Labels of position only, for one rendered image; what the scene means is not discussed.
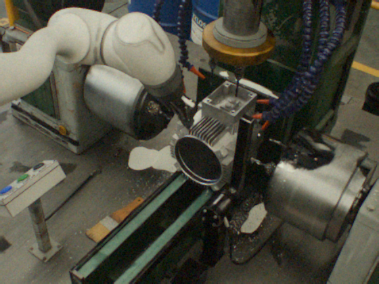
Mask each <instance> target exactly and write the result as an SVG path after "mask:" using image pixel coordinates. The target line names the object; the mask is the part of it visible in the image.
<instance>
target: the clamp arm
mask: <svg viewBox="0 0 379 284"><path fill-rule="evenodd" d="M254 121H255V119H254V118H252V117H250V116H248V115H246V114H243V115H242V116H241V117H240V119H239V125H238V132H237V137H236V145H235V150H234V155H233V163H232V168H231V176H230V181H229V189H228V190H230V191H233V190H234V191H233V192H234V194H235V193H236V194H235V197H236V199H237V198H239V196H241V194H242V187H243V183H244V176H245V172H246V165H247V161H248V154H249V149H250V142H251V139H252V132H253V128H254Z"/></svg>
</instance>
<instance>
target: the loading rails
mask: <svg viewBox="0 0 379 284"><path fill-rule="evenodd" d="M251 170H252V164H251V165H250V164H248V163H247V165H246V172H245V176H244V183H243V187H242V191H243V189H244V188H245V187H246V186H247V185H248V184H249V180H250V173H251ZM182 174H183V177H184V179H183V178H182V177H181V175H182ZM178 180H179V181H178ZM184 180H185V181H184ZM183 181H184V182H183ZM200 191H202V193H201V194H200V195H199V196H198V197H197V198H196V199H195V200H194V201H193V202H192V204H191V205H190V206H189V207H188V208H187V209H186V210H185V211H184V212H183V213H182V214H181V215H180V216H179V217H178V218H177V219H176V220H175V221H174V220H173V219H174V217H176V215H178V213H180V211H182V209H184V207H186V205H188V204H189V203H190V202H191V201H192V200H193V199H194V197H195V196H196V195H197V194H198V193H199V192H200ZM206 191H209V192H206ZM217 191H218V190H216V191H213V189H211V186H210V187H209V188H208V189H207V188H206V187H205V188H204V186H203V187H202V188H201V185H200V186H198V184H197V185H196V182H195V183H194V184H193V180H192V181H191V182H190V179H189V180H188V179H187V177H186V178H185V173H184V172H183V171H182V170H181V171H179V172H178V171H177V170H176V171H175V172H174V173H172V175H171V176H170V177H169V178H168V179H167V180H166V181H165V182H163V184H161V186H159V187H158V188H157V189H156V190H154V191H153V192H152V193H151V194H150V195H149V196H148V197H147V198H146V199H144V200H143V201H142V202H141V203H140V204H139V205H138V207H136V208H135V209H134V210H133V211H132V212H131V213H130V214H129V215H128V216H127V217H126V218H124V219H123V220H122V221H121V222H120V223H119V224H118V225H116V226H115V227H114V228H113V229H112V230H111V231H110V232H109V233H108V234H107V235H106V236H105V237H104V238H103V239H102V240H101V241H100V242H98V243H97V244H96V245H95V246H94V247H93V248H92V249H91V250H90V251H88V253H87V254H85V255H84V256H83V257H82V258H81V259H80V260H79V261H78V262H77V263H76V264H75V265H74V266H73V267H72V268H70V269H69V273H70V279H71V283H72V284H159V283H160V282H161V281H162V280H163V279H164V278H165V277H166V278H167V279H170V278H171V277H172V276H173V275H174V274H175V273H176V272H177V270H178V269H179V267H178V266H177V263H178V262H179V261H180V259H182V257H184V255H185V254H186V253H187V252H189V250H190V249H191V248H192V247H193V246H194V245H195V243H196V242H197V241H198V240H199V239H201V240H204V234H205V226H203V219H202V216H201V213H200V210H201V208H202V207H203V206H204V205H205V204H206V203H208V202H209V201H210V200H211V199H212V198H213V197H214V195H215V193H216V192H217ZM237 201H238V204H237V206H236V208H237V209H240V208H241V207H242V206H243V205H244V204H245V203H246V197H244V196H242V195H241V196H239V198H237ZM158 234H159V235H160V236H159V238H157V240H155V242H154V243H153V244H152V245H151V246H150V247H149V248H148V249H147V250H146V251H145V252H144V253H143V254H142V255H141V256H140V257H139V258H138V259H137V260H136V261H135V262H134V263H133V264H132V265H131V266H130V267H128V269H127V270H126V271H124V270H123V269H124V268H125V267H126V266H128V265H129V264H130V263H131V262H132V261H133V260H134V259H135V258H136V257H137V256H138V254H139V253H140V251H141V250H142V249H143V248H145V247H146V246H147V245H148V244H149V243H150V242H151V241H152V240H153V239H154V238H155V237H156V236H157V235H158Z"/></svg>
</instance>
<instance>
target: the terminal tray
mask: <svg viewBox="0 0 379 284"><path fill-rule="evenodd" d="M235 93H236V85H234V84H231V83H230V82H227V81H225V82H224V83H223V84H222V85H221V86H220V87H218V88H217V89H216V90H215V91H213V92H212V93H211V94H210V95H209V96H208V97H207V98H205V99H204V100H203V101H202V111H201V113H202V115H201V119H202V118H203V117H204V116H206V117H207V116H208V119H209V118H210V117H212V119H213V118H215V120H216V119H217V122H218V121H220V124H221V123H222V122H223V126H224V125H225V124H226V128H227V127H229V133H230V135H234V134H235V133H236V132H237V131H238V125H239V119H240V117H241V116H242V115H243V114H246V115H248V116H250V117H251V116H252V115H253V114H254V109H255V105H256V102H257V94H256V93H253V92H252V91H249V90H247V89H243V88H241V87H238V92H237V97H235ZM224 95H225V96H224ZM224 97H225V99H224ZM219 102H220V103H219ZM240 102H241V103H240ZM214 103H215V104H214ZM244 104H245V105H244ZM238 105H239V107H238ZM237 110H238V111H237Z"/></svg>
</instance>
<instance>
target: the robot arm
mask: <svg viewBox="0 0 379 284"><path fill-rule="evenodd" d="M55 56H58V57H59V58H60V59H61V60H63V61H64V62H67V63H71V64H85V65H90V66H94V65H96V64H97V65H103V66H109V67H112V68H115V69H117V70H120V71H121V72H124V73H125V74H127V75H129V76H130V77H131V78H136V79H137V80H139V82H140V83H141V84H142V85H143V87H144V88H145V89H146V91H147V92H148V93H150V94H152V95H153V96H155V98H156V99H157V100H158V101H161V102H162V103H163V104H164V105H165V106H166V108H167V109H168V111H170V112H171V111H173V113H174V114H175V115H177V117H178V119H179V120H180V122H181V123H182V125H183V126H185V127H186V129H187V130H189V129H190V128H191V126H192V124H193V123H194V122H195V120H194V116H195V115H196V104H197V101H196V100H191V99H190V100H188V99H187V95H186V94H185V93H184V92H183V81H182V79H181V71H180V69H179V67H178V65H177V62H176V60H175V56H174V50H173V46H172V45H171V42H170V41H169V38H168V37H167V35H166V33H165V32H164V31H163V29H162V28H161V27H160V26H159V25H158V24H157V23H156V22H155V21H154V20H153V19H152V18H151V17H149V16H147V15H145V14H142V13H130V14H127V15H125V16H123V17H122V18H121V19H119V20H118V19H116V18H114V17H112V16H109V15H107V14H103V13H100V12H98V11H94V10H93V11H91V10H88V9H81V8H76V7H72V8H66V9H62V10H60V11H58V12H56V13H55V14H54V15H52V17H51V18H50V20H49V22H48V25H47V27H45V28H42V29H40V30H38V31H36V32H35V33H34V34H33V35H32V36H31V37H30V38H29V39H28V40H27V42H26V43H25V44H24V45H23V46H22V48H21V49H20V51H18V52H15V53H0V107H1V106H3V105H5V104H7V103H9V102H11V101H13V100H15V99H18V98H20V97H23V96H25V95H26V94H28V93H30V92H32V91H34V90H35V89H37V88H39V87H40V86H41V85H42V84H43V83H44V82H45V81H46V80H47V78H48V77H49V75H50V73H51V70H52V68H53V63H54V59H55Z"/></svg>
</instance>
